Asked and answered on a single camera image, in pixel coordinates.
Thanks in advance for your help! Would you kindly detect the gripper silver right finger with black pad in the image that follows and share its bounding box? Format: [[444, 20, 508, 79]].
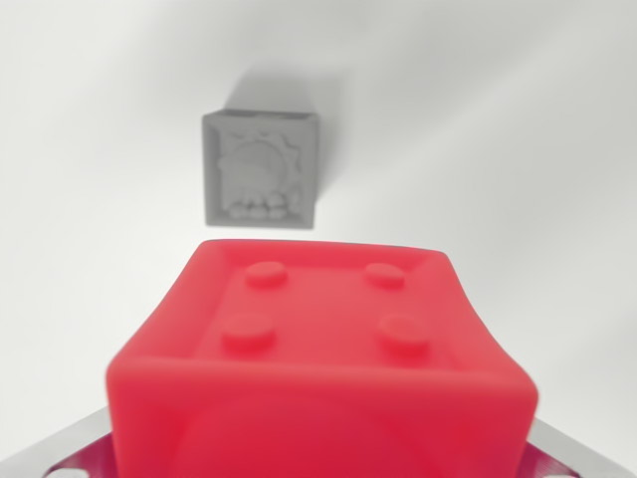
[[519, 416, 637, 478]]

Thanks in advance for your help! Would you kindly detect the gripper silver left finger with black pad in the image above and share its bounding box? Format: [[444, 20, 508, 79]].
[[0, 405, 118, 478]]

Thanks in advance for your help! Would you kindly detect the red embossed cube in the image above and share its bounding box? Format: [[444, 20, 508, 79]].
[[104, 238, 541, 478]]

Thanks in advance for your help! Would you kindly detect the grey embossed cube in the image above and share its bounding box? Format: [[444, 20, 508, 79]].
[[201, 110, 320, 232]]

